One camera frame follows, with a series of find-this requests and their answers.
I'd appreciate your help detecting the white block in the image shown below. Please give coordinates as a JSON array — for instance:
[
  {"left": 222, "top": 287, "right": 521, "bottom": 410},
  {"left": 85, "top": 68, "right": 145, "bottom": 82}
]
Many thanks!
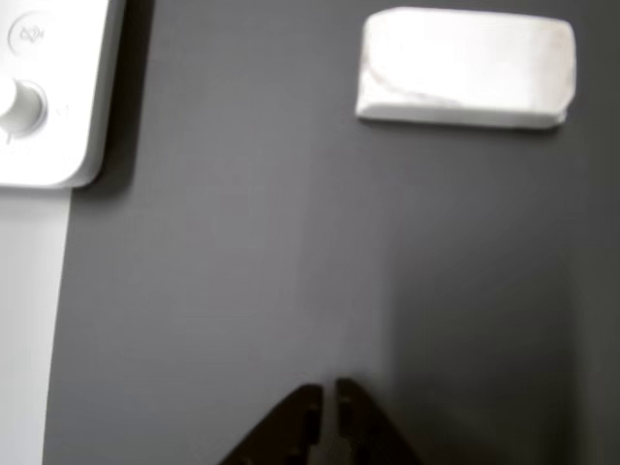
[{"left": 355, "top": 6, "right": 577, "bottom": 131}]

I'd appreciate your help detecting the white device with round dimples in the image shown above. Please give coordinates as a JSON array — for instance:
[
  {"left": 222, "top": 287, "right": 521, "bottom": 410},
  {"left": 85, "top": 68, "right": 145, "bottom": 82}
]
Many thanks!
[{"left": 0, "top": 0, "right": 128, "bottom": 190}]

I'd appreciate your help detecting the dark grey mat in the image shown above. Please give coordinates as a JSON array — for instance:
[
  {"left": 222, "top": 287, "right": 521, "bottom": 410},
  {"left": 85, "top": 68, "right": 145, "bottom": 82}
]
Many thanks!
[{"left": 41, "top": 0, "right": 620, "bottom": 465}]

